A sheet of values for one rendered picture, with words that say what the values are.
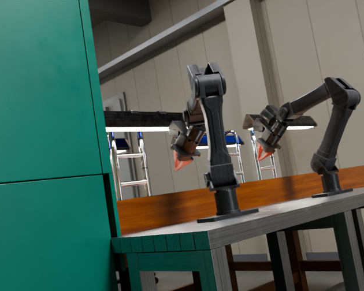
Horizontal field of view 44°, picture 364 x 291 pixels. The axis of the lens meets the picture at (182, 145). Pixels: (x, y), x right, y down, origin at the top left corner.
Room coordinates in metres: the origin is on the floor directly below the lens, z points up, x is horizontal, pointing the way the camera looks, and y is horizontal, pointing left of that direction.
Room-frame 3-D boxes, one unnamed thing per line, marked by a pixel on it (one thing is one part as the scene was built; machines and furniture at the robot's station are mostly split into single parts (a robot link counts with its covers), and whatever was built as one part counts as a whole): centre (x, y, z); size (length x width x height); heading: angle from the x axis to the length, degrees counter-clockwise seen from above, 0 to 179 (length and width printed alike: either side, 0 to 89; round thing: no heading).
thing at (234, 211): (1.30, -0.10, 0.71); 0.20 x 0.07 x 0.08; 134
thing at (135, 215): (1.93, -0.38, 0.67); 1.81 x 0.12 x 0.19; 135
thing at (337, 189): (1.72, -0.53, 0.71); 0.20 x 0.07 x 0.08; 134
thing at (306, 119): (2.50, -0.57, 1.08); 0.62 x 0.08 x 0.07; 135
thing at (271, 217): (1.69, -0.14, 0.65); 1.20 x 0.90 x 0.04; 134
